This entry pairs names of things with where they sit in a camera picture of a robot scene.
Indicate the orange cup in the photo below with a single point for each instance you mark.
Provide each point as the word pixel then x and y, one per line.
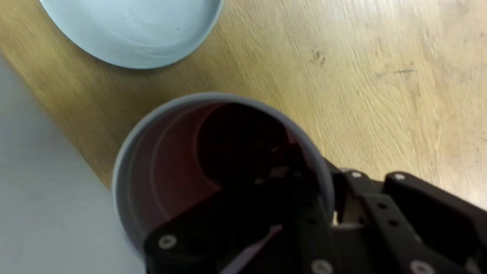
pixel 158 173

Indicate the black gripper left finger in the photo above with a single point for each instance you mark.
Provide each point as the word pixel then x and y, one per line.
pixel 276 227

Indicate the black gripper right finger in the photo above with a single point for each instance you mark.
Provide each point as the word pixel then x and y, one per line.
pixel 400 225

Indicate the grey bowl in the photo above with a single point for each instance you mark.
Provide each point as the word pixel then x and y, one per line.
pixel 136 33

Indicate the stainless steel sink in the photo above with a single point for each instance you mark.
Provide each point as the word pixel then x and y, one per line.
pixel 56 216

